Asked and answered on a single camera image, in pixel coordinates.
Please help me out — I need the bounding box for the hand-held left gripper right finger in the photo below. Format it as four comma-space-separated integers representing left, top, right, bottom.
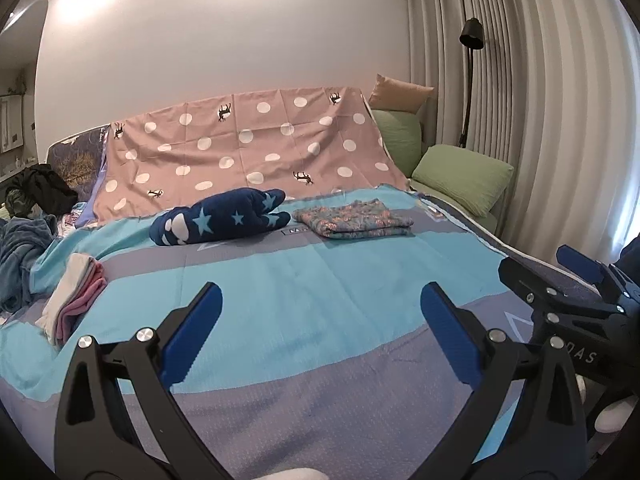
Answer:
420, 281, 590, 480

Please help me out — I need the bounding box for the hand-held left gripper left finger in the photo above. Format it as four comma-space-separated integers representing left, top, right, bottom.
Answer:
54, 281, 223, 480

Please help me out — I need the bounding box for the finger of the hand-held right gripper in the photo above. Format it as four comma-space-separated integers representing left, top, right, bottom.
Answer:
498, 256, 629, 322
556, 244, 640, 307

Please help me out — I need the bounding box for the floral print shirt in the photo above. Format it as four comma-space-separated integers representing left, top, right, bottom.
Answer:
292, 199, 415, 240

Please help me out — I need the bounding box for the black clothes pile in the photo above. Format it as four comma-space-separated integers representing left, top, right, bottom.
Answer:
20, 165, 79, 216

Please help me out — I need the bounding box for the person's right hand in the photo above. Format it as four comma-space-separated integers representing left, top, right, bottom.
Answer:
574, 375, 628, 433

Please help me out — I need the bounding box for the person's left hand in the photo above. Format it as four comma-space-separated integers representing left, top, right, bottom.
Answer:
265, 467, 326, 480

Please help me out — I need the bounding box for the pink folded cloth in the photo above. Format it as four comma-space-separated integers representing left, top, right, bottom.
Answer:
52, 260, 108, 341

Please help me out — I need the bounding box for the navy star print blanket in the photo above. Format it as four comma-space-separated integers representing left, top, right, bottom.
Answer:
149, 187, 292, 247

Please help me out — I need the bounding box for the blue striped bed sheet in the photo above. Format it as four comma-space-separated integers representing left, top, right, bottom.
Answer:
0, 185, 601, 480

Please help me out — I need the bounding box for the green mattress cover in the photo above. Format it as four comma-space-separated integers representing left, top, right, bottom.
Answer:
410, 177, 503, 238

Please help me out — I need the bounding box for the white folded cloth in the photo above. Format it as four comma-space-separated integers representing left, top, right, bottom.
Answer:
41, 253, 96, 346

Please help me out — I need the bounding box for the green pillow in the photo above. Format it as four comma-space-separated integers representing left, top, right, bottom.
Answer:
411, 144, 515, 218
372, 109, 423, 178

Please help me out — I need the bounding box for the grey pleated curtain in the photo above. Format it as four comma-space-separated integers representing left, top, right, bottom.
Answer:
405, 0, 640, 271

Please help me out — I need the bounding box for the pink polka dot sheet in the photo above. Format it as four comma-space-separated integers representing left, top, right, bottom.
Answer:
92, 85, 408, 225

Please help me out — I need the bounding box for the blue fleece blanket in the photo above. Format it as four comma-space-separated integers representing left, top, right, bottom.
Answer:
0, 214, 58, 313

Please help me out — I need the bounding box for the dark tree print cloth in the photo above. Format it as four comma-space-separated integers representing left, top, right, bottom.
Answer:
47, 125, 110, 206

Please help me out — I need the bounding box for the camouflage cloth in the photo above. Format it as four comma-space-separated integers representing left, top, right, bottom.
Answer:
4, 187, 38, 221

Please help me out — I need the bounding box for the black floor lamp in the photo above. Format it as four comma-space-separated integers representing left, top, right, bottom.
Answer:
459, 17, 484, 148

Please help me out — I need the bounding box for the beige pillow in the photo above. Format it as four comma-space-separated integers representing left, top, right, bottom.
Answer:
369, 74, 435, 115

